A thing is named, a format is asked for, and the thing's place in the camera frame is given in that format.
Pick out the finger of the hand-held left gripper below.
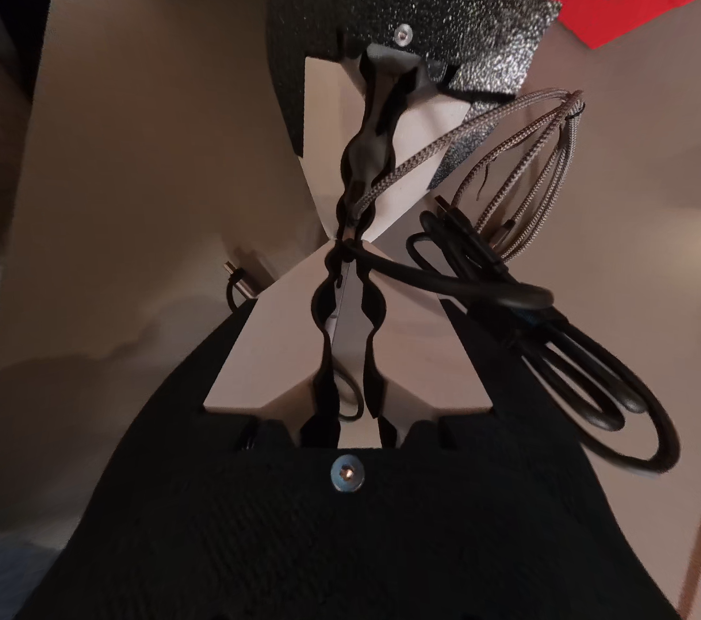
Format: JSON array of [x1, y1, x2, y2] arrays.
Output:
[[350, 48, 473, 244], [304, 44, 384, 243]]

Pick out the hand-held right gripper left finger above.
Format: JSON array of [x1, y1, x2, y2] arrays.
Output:
[[204, 241, 345, 448]]

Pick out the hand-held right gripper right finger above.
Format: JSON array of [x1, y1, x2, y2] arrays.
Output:
[[350, 242, 496, 447]]

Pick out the braided grey usb cable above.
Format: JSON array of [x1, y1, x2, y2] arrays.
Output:
[[356, 88, 587, 265]]

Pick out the grey usb hub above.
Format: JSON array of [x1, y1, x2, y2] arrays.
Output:
[[326, 270, 354, 374]]

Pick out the black usb cable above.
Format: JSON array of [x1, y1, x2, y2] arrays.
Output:
[[342, 209, 682, 474]]

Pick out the red plastic bin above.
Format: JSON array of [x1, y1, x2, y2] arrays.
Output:
[[548, 0, 701, 50]]

